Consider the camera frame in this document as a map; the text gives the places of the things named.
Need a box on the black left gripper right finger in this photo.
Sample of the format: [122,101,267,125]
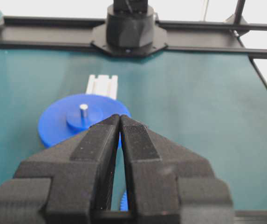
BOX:
[120,115,234,224]

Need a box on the black aluminium table frame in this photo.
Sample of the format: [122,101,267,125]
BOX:
[0,0,267,110]

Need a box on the large blue gear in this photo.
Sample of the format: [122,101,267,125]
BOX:
[38,94,131,148]

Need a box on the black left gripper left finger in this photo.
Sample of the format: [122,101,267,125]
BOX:
[0,114,120,224]

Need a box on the silver aluminium extrusion rail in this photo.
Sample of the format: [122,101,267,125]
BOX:
[85,75,118,100]

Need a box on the small blue gear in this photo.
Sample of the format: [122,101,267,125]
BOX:
[119,190,129,211]

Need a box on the green table mat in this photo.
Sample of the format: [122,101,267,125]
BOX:
[0,0,267,212]

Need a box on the black right robot arm base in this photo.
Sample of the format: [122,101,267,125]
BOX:
[91,0,168,57]

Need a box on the steel shaft in large gear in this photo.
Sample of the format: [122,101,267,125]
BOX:
[79,104,89,121]

